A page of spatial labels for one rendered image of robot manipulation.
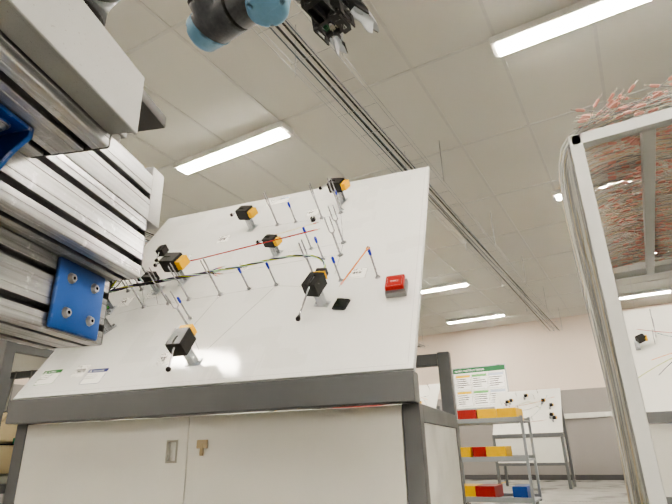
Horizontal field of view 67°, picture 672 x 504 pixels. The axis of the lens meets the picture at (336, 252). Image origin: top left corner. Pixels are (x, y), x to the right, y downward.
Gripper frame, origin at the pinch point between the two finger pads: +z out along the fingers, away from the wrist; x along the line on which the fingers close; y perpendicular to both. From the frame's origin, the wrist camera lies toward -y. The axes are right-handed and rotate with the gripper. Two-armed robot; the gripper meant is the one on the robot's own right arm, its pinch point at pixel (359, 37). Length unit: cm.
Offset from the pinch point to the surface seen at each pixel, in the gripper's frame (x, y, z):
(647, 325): 15, 9, 356
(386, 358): -21, 66, 24
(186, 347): -68, 53, 6
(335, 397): -32, 72, 18
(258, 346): -55, 54, 19
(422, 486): -20, 93, 27
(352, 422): -32, 78, 23
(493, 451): -173, 69, 496
